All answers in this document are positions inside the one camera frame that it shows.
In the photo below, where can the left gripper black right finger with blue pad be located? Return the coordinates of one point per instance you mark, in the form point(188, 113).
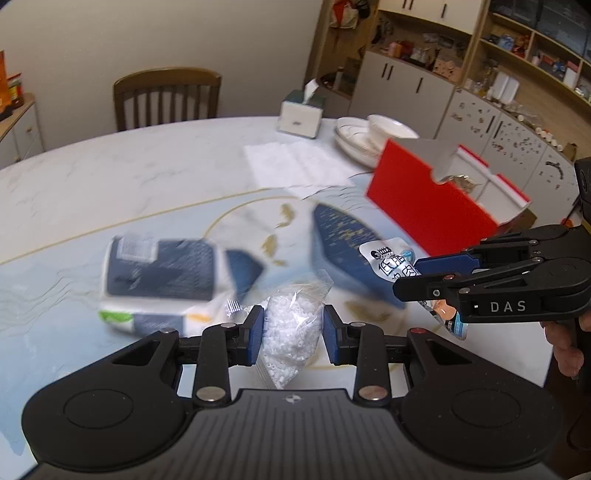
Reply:
point(362, 346)

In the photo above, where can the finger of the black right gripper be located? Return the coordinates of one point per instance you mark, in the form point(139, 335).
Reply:
point(426, 287)

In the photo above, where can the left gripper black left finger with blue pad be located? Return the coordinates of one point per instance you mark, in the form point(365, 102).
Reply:
point(221, 347)

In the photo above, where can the small cartoon snack pouch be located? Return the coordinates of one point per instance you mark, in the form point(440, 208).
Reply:
point(393, 259)

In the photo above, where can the bag of white beads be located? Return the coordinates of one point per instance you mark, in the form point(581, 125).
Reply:
point(292, 327)

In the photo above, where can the person's hand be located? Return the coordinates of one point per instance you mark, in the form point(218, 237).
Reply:
point(570, 359)

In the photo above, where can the red white cardboard box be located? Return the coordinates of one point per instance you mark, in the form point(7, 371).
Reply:
point(443, 195)

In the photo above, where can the navy white tissue pack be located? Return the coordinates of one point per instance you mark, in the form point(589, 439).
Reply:
point(187, 285)

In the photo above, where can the white speckled cabinet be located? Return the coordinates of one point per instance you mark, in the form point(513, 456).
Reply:
point(514, 151)

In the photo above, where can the white bowl gold rim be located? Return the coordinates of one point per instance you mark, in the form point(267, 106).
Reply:
point(382, 129)

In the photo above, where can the white paper napkin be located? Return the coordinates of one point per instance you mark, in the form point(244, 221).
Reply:
point(302, 168)

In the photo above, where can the wooden shelf unit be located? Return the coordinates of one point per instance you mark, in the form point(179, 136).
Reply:
point(543, 45)

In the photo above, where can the green white tissue box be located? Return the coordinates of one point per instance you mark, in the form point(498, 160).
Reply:
point(301, 112)

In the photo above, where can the brown wooden chair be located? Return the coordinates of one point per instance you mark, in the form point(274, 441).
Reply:
point(165, 95)

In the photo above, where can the white side cabinet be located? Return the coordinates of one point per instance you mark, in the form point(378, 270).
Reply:
point(21, 137)

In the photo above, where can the white cabinet black handles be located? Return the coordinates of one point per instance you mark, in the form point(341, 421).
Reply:
point(401, 91)

